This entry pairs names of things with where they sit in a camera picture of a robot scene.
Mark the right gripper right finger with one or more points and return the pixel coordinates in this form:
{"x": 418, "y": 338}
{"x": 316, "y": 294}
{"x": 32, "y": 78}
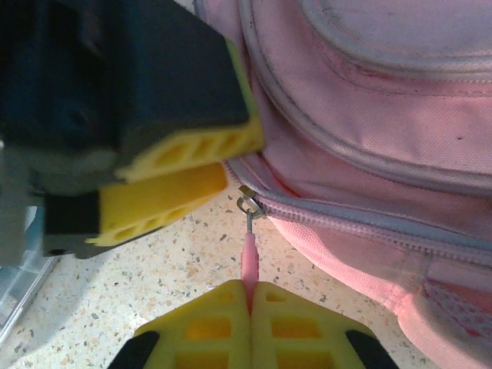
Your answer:
{"x": 296, "y": 330}

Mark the pink backpack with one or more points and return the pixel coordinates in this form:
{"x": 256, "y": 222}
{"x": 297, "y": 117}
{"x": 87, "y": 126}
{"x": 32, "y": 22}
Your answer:
{"x": 384, "y": 134}

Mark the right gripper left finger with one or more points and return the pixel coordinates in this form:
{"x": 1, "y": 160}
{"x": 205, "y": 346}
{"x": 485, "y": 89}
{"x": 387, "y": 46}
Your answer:
{"x": 207, "y": 330}

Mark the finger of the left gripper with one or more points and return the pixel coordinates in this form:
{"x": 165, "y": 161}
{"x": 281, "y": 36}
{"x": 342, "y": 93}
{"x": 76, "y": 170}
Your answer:
{"x": 200, "y": 148}
{"x": 161, "y": 192}

